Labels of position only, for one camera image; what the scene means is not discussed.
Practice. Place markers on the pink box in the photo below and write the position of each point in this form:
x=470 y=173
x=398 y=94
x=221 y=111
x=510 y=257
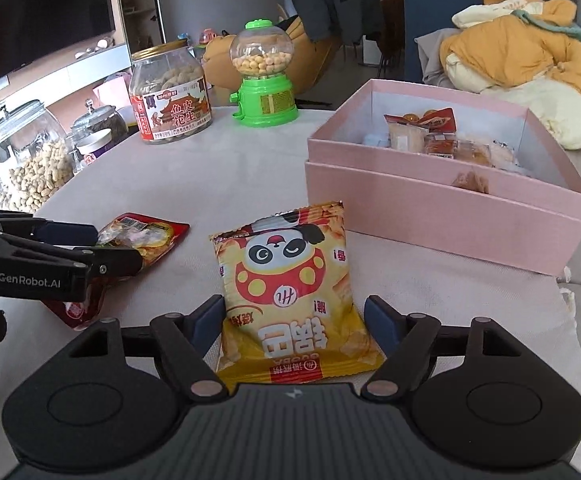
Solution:
x=420 y=175

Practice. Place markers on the pink box lid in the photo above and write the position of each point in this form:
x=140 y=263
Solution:
x=420 y=230

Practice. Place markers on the yellow blanket pile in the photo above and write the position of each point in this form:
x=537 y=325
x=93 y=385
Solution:
x=520 y=45

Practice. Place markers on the white television shelf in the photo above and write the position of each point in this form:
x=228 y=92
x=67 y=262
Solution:
x=85 y=70

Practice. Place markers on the pink bag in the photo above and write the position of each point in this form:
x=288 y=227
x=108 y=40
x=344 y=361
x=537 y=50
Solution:
x=113 y=91

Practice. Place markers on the large glass jar of peanuts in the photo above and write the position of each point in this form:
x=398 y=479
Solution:
x=25 y=170

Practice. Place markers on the black television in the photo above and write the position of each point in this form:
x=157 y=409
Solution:
x=30 y=20

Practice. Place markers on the white snack packet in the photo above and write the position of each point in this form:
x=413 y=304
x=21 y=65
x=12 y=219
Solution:
x=502 y=155

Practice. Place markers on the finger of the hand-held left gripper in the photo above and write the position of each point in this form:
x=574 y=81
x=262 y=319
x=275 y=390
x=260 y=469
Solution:
x=65 y=234
x=110 y=262

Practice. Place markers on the white glass-door cabinet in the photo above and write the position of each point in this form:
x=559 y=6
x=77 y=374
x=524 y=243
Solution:
x=138 y=0

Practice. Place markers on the orange ball snack packet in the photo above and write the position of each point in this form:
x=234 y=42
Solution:
x=435 y=120

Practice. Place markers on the dark wooden chair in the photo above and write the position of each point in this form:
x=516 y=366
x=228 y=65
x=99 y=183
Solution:
x=391 y=30

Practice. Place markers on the small orange snack packet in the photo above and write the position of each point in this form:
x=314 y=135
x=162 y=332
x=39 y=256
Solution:
x=440 y=146

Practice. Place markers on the red snack packet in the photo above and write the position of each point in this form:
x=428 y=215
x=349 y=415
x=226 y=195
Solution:
x=140 y=232

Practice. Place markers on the yellow panda snack packet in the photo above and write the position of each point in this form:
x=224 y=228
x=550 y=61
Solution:
x=290 y=270

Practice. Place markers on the glass jar with dark contents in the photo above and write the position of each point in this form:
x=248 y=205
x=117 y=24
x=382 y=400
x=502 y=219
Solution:
x=103 y=127

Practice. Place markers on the yellow cake packet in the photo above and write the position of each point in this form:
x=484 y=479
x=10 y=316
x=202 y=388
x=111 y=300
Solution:
x=472 y=152

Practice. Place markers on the purple paper cup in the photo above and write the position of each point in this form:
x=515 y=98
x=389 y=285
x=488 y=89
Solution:
x=93 y=150

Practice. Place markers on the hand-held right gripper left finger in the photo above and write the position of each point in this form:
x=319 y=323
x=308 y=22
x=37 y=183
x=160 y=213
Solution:
x=210 y=317

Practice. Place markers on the peanut jar with gold lid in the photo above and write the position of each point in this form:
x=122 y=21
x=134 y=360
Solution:
x=175 y=110

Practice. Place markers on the clear beige snack packet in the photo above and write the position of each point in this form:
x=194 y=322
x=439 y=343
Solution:
x=405 y=137

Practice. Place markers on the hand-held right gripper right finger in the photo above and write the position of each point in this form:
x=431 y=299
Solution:
x=378 y=317

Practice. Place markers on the green candy dispenser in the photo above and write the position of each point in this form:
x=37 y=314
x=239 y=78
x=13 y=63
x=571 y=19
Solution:
x=265 y=100

